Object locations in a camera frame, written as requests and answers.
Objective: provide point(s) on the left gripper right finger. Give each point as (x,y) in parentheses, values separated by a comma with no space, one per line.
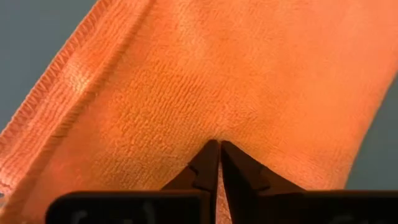
(280,208)

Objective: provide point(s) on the deep orange microfiber towel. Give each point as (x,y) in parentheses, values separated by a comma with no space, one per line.
(202,77)

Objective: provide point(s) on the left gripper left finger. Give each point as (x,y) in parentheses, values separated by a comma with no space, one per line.
(140,208)

